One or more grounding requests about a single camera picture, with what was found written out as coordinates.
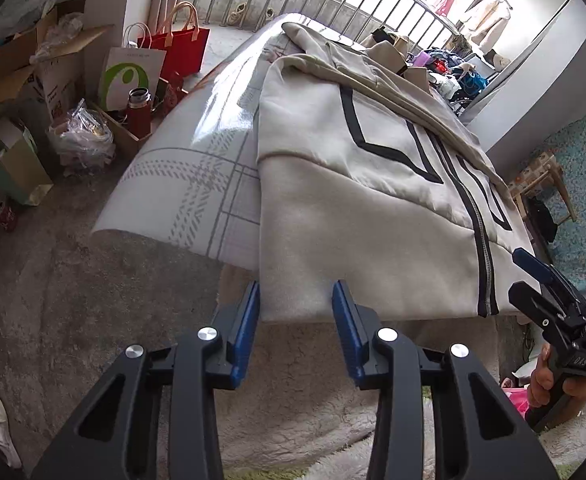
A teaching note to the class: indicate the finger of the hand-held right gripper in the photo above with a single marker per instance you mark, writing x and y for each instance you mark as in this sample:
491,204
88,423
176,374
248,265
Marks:
538,310
530,265

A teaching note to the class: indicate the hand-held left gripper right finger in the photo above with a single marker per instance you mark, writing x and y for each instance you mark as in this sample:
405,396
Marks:
348,340

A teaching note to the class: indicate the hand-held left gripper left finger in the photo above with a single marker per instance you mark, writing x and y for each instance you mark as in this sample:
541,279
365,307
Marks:
245,340

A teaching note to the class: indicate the beige zip jacket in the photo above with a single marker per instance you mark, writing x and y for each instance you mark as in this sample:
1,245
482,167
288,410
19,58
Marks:
353,200

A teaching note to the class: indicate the pile of colourful clothes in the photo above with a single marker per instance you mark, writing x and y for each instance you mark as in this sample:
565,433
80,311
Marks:
453,70

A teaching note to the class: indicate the person's right hand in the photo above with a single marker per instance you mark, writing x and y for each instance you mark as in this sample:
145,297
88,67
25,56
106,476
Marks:
540,385

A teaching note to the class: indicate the black item on chair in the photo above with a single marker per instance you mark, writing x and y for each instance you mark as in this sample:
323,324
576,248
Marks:
543,220

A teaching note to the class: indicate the wooden chair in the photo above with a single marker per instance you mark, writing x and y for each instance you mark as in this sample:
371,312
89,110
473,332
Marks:
563,195

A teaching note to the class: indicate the white green fluffy fleece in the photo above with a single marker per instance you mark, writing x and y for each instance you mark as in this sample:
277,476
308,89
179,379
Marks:
298,410

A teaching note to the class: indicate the orange checkered mat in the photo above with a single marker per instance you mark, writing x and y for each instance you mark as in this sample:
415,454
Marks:
530,175

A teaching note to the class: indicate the teal floral bedsheet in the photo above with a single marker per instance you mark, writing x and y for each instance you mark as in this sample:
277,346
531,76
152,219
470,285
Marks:
583,170

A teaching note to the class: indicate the white plaid floral tablecloth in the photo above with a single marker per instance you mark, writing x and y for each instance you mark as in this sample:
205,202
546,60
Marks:
183,185

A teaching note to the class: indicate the pink cup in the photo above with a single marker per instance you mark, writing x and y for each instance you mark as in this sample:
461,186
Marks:
421,60

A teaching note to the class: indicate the shallow cardboard tray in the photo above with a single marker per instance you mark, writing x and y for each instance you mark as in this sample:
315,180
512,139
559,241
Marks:
123,135

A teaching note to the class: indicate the red thermos bottle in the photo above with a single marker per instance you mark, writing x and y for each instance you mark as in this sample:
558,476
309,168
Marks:
139,115

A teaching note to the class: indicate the beige hanging garment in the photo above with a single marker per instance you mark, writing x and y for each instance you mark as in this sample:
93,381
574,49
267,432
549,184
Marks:
488,17

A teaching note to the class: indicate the white shoe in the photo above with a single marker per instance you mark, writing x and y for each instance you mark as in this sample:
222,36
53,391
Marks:
0,425

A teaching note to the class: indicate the red patterned bag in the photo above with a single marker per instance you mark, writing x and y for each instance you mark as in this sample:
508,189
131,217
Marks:
175,90

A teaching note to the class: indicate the clear plastic bag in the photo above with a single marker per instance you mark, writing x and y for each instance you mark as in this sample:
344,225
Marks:
63,35
80,135

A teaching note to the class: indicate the red drink can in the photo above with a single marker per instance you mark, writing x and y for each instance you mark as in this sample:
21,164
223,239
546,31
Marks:
7,217

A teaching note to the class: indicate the teal paper bag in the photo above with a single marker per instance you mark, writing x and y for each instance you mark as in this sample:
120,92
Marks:
13,170

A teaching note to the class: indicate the white paper bag green print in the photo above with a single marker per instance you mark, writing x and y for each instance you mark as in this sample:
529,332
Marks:
128,75

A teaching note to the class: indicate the red tote bag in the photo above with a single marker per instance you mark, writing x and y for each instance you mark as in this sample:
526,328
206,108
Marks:
183,50

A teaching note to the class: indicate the brown cardboard box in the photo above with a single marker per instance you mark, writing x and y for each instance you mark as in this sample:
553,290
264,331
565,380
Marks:
3,75

